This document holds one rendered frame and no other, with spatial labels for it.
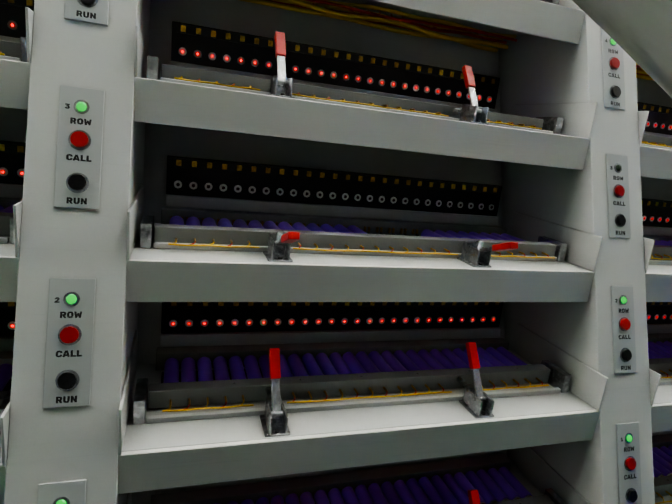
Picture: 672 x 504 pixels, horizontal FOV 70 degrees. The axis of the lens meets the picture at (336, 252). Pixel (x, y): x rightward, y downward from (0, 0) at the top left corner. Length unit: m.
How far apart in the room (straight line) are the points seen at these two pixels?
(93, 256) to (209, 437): 0.22
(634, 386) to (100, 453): 0.69
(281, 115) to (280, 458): 0.38
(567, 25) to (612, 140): 0.18
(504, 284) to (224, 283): 0.36
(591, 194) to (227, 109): 0.51
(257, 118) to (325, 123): 0.08
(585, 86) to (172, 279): 0.63
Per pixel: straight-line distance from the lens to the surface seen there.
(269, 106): 0.58
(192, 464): 0.56
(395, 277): 0.59
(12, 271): 0.55
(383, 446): 0.61
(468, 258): 0.67
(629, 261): 0.82
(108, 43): 0.59
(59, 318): 0.54
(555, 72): 0.88
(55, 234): 0.54
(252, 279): 0.54
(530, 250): 0.76
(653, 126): 1.19
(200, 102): 0.57
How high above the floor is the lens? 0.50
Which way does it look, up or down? 5 degrees up
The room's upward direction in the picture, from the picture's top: straight up
